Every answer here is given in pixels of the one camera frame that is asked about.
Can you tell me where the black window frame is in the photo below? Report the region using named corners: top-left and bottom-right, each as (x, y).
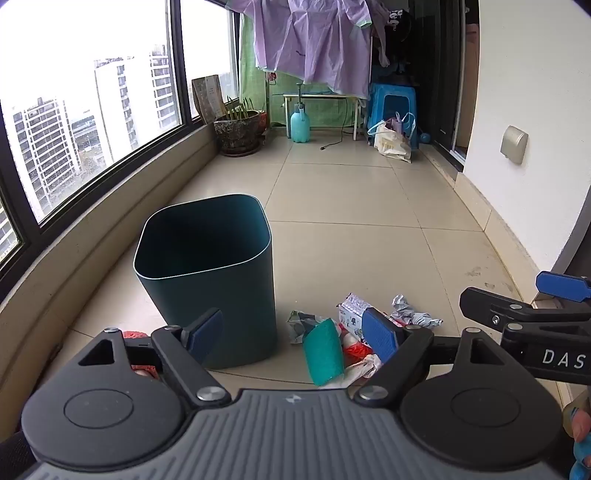
top-left (0, 0), bottom-right (246, 297)

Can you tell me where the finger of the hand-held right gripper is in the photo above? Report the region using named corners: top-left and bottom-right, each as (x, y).
top-left (536, 271), bottom-right (591, 304)
top-left (459, 287), bottom-right (591, 334)

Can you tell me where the black power cable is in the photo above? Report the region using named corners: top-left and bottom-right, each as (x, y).
top-left (320, 96), bottom-right (350, 151)

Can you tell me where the white plastic bag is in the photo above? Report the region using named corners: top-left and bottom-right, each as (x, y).
top-left (338, 323), bottom-right (384, 387)

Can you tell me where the dark teal trash bin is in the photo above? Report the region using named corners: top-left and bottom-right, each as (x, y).
top-left (133, 194), bottom-right (279, 370)

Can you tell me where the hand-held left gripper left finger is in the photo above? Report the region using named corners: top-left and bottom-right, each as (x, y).
top-left (74, 308), bottom-right (232, 409)

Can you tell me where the dark pot saucer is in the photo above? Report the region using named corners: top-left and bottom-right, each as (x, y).
top-left (220, 138), bottom-right (265, 158)

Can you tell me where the wooden board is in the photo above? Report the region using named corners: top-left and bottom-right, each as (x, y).
top-left (191, 74), bottom-right (228, 125)

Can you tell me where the black sliding door frame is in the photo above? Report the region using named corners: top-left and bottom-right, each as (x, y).
top-left (413, 0), bottom-right (482, 160)

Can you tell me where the grey printed wrapper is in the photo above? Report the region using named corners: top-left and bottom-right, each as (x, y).
top-left (286, 309), bottom-right (329, 345)

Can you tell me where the white shopping bag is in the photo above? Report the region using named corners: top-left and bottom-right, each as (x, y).
top-left (368, 112), bottom-right (417, 164)

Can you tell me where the green sponge packet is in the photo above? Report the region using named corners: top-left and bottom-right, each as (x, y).
top-left (302, 318), bottom-right (346, 387)

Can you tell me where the patterned ceramic flower pot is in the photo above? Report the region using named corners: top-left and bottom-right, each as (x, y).
top-left (213, 109), bottom-right (269, 156)

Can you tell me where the black hanging garment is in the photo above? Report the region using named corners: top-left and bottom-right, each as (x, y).
top-left (382, 8), bottom-right (417, 71)

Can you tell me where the red snack wrapper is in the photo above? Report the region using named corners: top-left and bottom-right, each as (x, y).
top-left (344, 343), bottom-right (373, 366)

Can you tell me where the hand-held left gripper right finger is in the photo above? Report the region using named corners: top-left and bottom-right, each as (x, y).
top-left (352, 308), bottom-right (514, 411)

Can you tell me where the foil wrapper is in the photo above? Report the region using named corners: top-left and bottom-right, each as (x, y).
top-left (390, 294), bottom-right (444, 330)

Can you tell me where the person's right hand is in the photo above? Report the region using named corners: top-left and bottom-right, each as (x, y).
top-left (562, 398), bottom-right (591, 446)

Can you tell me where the beige wall socket cover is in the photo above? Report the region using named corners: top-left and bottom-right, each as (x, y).
top-left (499, 125), bottom-right (529, 166)

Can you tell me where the white bench table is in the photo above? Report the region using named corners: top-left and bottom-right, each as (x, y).
top-left (282, 92), bottom-right (368, 141)

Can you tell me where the green leafy plant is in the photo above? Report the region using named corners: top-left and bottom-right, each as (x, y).
top-left (223, 95), bottom-right (267, 121)

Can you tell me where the blue plastic stool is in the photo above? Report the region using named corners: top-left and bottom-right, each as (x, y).
top-left (366, 81), bottom-right (421, 151)

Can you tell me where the purple raincoat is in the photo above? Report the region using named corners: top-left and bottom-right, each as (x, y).
top-left (230, 0), bottom-right (389, 100)

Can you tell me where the red mesh bag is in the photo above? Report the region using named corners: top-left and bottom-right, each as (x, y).
top-left (121, 328), bottom-right (162, 380)

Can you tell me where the printed carton box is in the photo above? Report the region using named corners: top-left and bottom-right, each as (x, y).
top-left (337, 292), bottom-right (385, 339)

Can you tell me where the light blue spray bottle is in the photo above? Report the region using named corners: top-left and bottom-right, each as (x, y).
top-left (289, 82), bottom-right (311, 143)

